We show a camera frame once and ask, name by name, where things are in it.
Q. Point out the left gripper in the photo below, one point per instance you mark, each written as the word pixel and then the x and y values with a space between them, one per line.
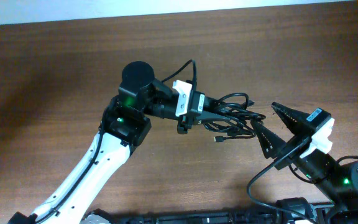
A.
pixel 190 113

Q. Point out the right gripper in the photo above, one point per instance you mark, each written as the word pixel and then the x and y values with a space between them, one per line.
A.
pixel 278 144

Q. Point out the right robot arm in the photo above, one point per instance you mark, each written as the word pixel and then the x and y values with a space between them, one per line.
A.
pixel 338 182

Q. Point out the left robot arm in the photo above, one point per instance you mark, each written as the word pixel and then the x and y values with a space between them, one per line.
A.
pixel 124 125

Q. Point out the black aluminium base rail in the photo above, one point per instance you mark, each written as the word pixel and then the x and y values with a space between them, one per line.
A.
pixel 254 214

